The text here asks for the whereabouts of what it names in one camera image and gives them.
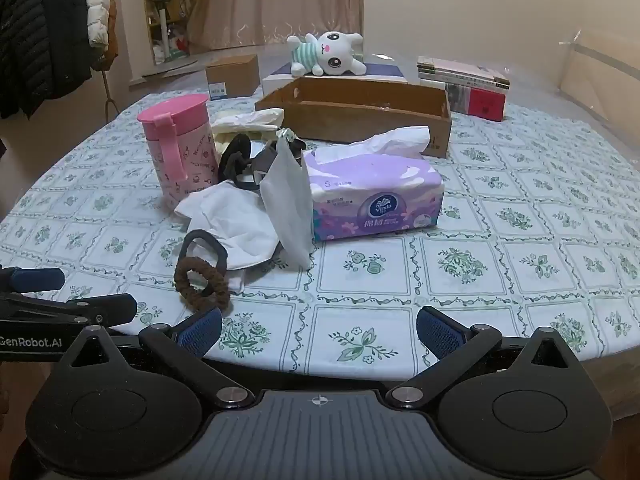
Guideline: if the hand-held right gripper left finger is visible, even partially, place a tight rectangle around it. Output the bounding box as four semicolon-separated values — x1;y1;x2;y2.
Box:
60;306;256;409

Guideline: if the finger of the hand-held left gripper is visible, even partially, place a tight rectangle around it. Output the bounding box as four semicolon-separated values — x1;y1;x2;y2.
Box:
0;294;137;328
0;267;66;293

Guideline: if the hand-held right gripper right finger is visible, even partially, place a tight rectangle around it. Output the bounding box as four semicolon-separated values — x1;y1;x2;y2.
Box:
386;306;583;409

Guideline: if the white cloth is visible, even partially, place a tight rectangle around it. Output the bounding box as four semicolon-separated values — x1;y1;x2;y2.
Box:
174;180;292;293

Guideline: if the white face mask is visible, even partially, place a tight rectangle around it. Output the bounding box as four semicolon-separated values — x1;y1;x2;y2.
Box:
260;135;315;267

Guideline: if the cream towel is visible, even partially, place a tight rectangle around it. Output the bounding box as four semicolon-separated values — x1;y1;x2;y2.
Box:
210;107;286;148

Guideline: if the cardboard tray box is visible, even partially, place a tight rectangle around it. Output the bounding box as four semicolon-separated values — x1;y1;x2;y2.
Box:
254;76;452;158

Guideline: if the green floral tablecloth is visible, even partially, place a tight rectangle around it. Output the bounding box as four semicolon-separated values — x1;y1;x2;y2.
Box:
0;85;640;376

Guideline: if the purple tissue pack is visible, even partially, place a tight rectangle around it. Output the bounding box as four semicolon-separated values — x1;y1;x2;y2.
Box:
302;125;443;242

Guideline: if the pink lidded cup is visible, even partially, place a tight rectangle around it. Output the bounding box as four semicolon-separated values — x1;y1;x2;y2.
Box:
137;93;221;211

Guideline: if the thick red spine book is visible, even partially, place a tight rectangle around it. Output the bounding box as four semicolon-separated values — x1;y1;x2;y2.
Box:
444;85;507;122

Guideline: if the black puffer jacket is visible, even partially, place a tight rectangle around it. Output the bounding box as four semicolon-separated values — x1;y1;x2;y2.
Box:
0;0;93;120

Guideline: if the brown garment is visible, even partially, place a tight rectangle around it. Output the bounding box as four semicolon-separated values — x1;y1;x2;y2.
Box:
92;0;119;72

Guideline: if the thin white spine book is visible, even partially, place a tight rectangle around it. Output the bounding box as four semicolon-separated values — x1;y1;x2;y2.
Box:
419;78;510;92

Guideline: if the blue and white flat box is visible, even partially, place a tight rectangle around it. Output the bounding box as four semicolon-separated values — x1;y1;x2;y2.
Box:
261;60;408;96

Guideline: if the small brown cardboard box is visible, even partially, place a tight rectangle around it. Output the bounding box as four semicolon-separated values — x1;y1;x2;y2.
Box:
205;54;261;100

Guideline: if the white puffer jacket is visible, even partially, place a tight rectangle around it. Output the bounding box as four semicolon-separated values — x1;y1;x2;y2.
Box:
75;0;111;51

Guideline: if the white plush toy striped shirt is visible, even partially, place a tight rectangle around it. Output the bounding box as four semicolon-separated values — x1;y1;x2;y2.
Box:
287;31;367;77

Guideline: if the cluttered storage shelf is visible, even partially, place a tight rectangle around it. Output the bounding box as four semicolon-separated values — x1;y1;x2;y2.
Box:
141;0;193;66

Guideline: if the plastic wrapped wooden headboard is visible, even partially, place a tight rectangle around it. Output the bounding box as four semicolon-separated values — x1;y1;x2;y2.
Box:
557;30;640;136

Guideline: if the beige curtain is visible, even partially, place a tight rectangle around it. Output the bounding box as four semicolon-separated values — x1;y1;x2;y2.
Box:
187;0;364;53

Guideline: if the black hair tie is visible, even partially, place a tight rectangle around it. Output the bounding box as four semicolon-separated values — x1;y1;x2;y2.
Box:
179;229;229;281

